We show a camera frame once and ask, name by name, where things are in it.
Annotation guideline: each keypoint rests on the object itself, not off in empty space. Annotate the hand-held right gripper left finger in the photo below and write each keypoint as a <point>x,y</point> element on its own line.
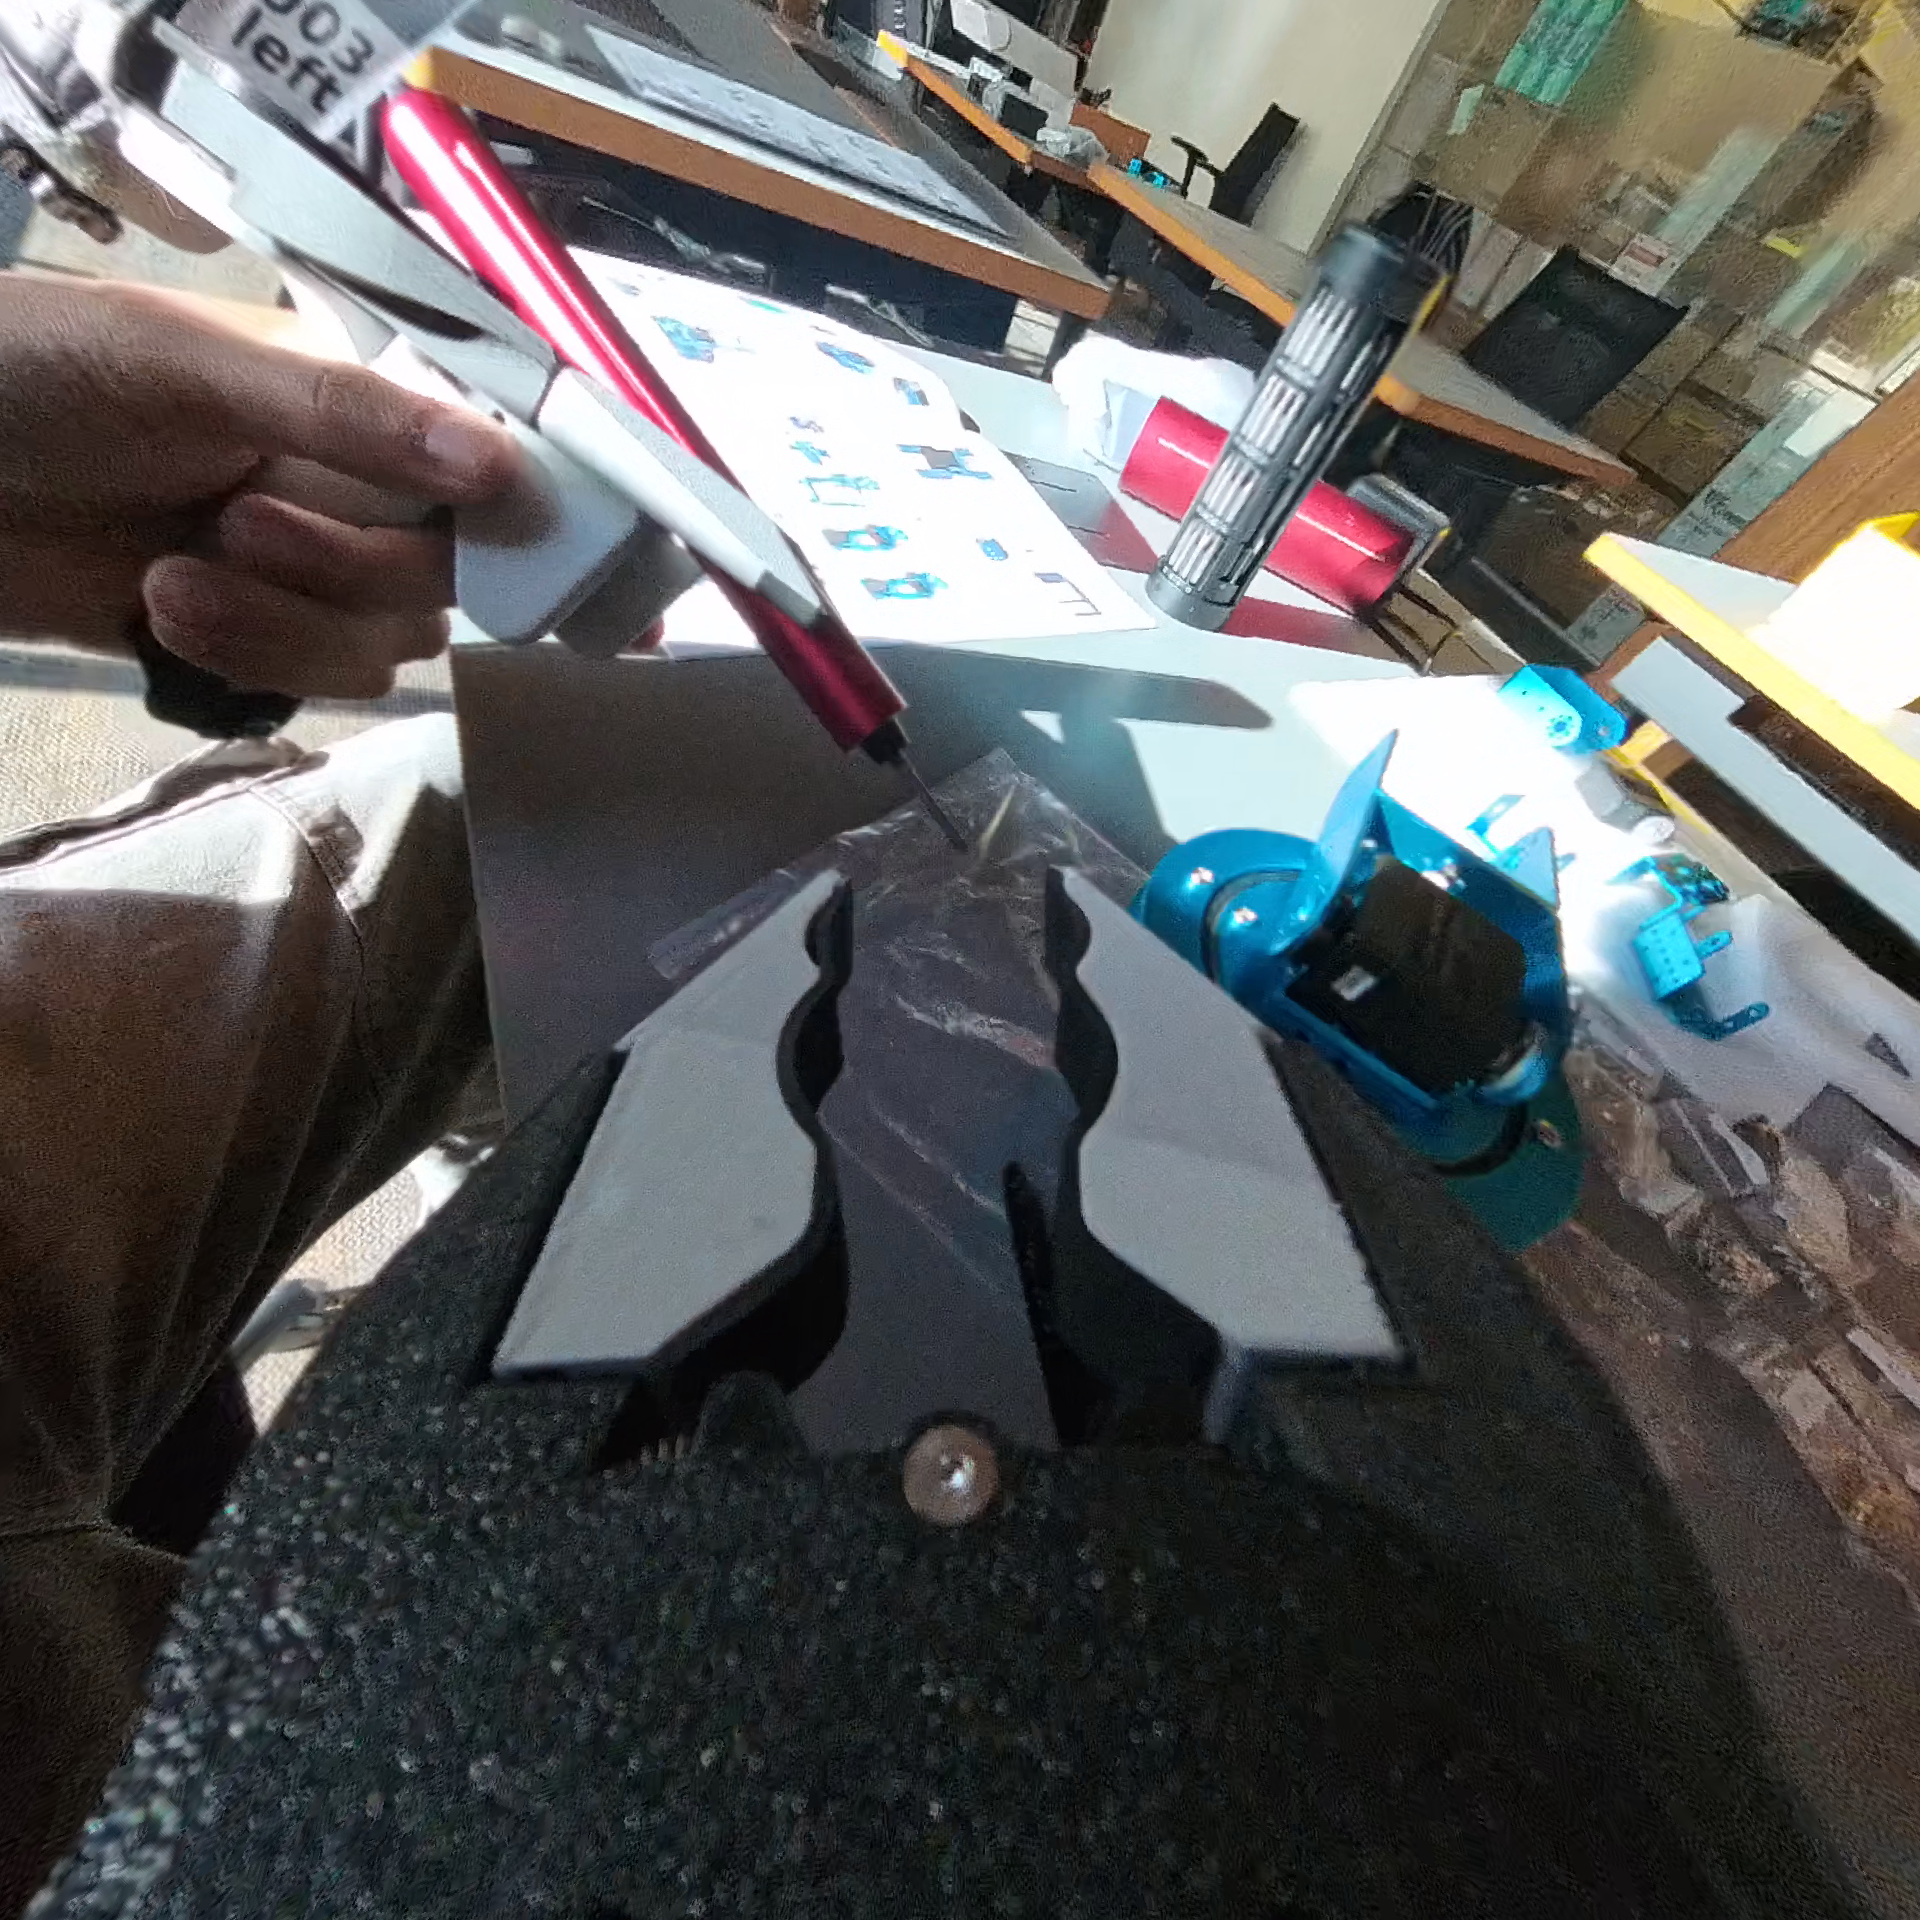
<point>676,1185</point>

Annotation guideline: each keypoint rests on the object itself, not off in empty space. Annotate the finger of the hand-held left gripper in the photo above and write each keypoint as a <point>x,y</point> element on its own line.
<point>676,494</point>

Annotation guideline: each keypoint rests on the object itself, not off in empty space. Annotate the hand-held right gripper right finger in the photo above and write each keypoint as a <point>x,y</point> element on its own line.
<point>1231,1185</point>

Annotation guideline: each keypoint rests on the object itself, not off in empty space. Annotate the red electric screwdriver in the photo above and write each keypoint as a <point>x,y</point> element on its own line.
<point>511,210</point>

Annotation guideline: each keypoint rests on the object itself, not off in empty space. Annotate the blue toy robot arm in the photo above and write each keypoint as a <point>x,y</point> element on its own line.
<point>1382,961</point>

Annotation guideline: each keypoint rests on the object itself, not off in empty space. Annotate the large clear plastic bag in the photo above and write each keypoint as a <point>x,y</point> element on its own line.
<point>945,932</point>

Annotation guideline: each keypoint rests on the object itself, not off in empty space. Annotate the white desk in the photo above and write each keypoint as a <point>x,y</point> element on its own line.
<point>629,780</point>

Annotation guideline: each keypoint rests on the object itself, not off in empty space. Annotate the dark-topped orange-edged desk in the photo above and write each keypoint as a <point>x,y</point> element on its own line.
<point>781,150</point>

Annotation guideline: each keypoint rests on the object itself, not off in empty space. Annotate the long orange-edged desk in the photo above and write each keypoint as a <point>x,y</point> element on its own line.
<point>1276,255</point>

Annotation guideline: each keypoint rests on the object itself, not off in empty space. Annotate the person's left hand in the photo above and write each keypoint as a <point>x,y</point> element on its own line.
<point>181,450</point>

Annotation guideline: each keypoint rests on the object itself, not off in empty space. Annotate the printed instruction sheet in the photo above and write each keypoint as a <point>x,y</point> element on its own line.
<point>902,494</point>

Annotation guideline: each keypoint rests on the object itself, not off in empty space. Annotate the white crumpled wrapper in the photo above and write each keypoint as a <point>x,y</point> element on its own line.
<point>1103,383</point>

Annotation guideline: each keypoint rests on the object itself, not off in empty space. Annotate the person's brown trousers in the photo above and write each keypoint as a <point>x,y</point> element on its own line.
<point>196,1050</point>

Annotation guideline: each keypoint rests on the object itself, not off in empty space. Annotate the red cylindrical case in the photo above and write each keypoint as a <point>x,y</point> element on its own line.
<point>1185,450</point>

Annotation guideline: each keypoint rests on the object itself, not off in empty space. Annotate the group of small screw bags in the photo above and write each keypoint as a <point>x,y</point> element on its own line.
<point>1769,1290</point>

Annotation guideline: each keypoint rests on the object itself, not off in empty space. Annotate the white foam sheet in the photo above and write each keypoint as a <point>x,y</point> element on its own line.
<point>1799,1021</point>

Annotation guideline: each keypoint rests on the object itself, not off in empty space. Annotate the grey screwdriver bit holder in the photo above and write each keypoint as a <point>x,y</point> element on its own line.
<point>1290,436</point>

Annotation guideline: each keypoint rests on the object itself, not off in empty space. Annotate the black office chair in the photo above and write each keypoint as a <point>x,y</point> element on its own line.
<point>1244,159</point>

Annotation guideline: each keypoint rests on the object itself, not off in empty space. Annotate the small grey device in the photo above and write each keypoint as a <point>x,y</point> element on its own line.
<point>1412,524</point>

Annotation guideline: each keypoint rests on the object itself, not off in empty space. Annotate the white side table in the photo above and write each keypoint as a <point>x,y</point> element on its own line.
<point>1741,705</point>

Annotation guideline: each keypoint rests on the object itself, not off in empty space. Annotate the yellow plastic bin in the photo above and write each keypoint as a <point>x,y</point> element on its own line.
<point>1862,600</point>

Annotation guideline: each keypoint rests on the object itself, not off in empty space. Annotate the black storage box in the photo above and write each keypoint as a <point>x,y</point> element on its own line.
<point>1575,340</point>

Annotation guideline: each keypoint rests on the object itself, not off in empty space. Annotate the thin blue U bracket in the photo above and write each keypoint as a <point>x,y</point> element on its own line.
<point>1506,832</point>

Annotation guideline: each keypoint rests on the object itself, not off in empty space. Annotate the blue perforated metal bracket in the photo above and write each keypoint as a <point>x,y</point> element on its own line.
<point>1687,961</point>

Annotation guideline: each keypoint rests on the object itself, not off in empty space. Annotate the blue round-ended metal bracket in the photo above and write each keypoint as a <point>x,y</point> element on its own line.
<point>1560,714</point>

